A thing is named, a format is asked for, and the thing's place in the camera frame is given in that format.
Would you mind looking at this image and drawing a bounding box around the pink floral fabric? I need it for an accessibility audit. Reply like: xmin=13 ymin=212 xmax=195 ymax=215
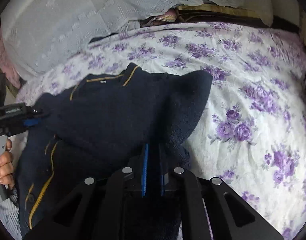
xmin=0 ymin=27 xmax=21 ymax=89

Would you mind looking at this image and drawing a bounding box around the grey striped sleeve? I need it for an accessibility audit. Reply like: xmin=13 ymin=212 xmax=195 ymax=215
xmin=0 ymin=189 xmax=22 ymax=239

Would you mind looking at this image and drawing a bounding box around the navy knit cardigan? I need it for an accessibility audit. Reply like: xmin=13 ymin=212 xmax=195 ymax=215
xmin=15 ymin=63 xmax=213 ymax=235

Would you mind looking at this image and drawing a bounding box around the person's left hand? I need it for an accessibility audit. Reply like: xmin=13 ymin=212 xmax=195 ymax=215
xmin=0 ymin=139 xmax=14 ymax=190

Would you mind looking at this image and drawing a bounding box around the brown patterned headboard bedding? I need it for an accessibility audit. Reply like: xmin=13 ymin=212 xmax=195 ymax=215
xmin=139 ymin=3 xmax=300 ymax=34

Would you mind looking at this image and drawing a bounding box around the purple floral bed sheet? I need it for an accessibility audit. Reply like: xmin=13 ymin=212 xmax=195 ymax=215
xmin=16 ymin=22 xmax=306 ymax=239

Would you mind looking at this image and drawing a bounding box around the white lace pillow cover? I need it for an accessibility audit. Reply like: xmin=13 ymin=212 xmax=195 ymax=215
xmin=1 ymin=0 xmax=273 ymax=80

